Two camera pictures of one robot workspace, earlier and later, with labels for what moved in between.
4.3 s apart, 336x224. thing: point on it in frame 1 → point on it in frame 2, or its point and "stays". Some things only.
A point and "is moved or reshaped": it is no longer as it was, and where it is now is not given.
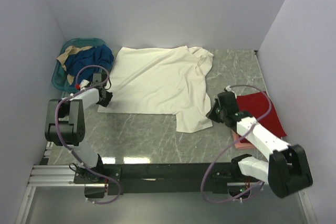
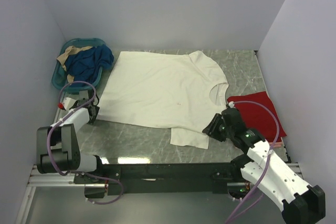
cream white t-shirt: [164, 80] is moved or reshaped
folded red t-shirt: [258, 105] stays
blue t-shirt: [82, 64] stays
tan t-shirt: [61, 59] stays
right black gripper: [211, 115] → [211, 129]
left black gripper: [105, 103] → [93, 119]
